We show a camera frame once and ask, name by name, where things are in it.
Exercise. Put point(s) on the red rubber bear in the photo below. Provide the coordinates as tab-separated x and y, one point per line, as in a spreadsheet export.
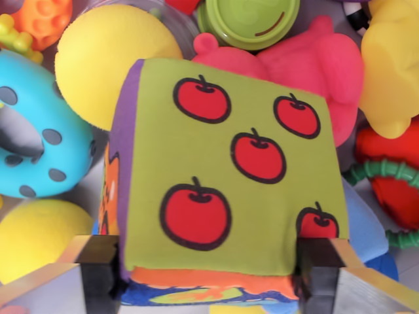
294	72

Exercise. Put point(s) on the black and white striped toy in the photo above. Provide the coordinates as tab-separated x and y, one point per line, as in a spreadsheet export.
357	16

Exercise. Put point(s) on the yellow rubber animal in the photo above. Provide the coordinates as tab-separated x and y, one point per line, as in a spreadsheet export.
389	75

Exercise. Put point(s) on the wooden stick with red head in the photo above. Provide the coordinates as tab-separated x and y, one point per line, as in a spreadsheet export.
183	5

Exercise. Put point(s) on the green fabric cube with apples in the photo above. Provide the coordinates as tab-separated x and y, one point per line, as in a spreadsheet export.
229	170

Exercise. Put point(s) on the clear plastic container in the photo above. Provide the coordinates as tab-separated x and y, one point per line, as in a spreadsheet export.
178	27

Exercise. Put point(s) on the black silver gripper left finger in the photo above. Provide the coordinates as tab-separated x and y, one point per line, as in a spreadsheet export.
59	288

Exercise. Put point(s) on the light blue soft toy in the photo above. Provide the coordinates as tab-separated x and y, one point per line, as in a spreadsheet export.
363	225

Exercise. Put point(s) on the red toy strawberry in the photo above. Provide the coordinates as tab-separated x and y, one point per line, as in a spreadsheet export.
389	176

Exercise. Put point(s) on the green round lid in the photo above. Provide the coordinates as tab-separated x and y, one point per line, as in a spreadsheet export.
248	23

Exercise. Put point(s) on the yellow foam ball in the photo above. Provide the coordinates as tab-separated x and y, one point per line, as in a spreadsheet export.
108	62
36	237

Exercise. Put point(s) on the black silver gripper right finger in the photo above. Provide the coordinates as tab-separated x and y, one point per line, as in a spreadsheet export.
357	288

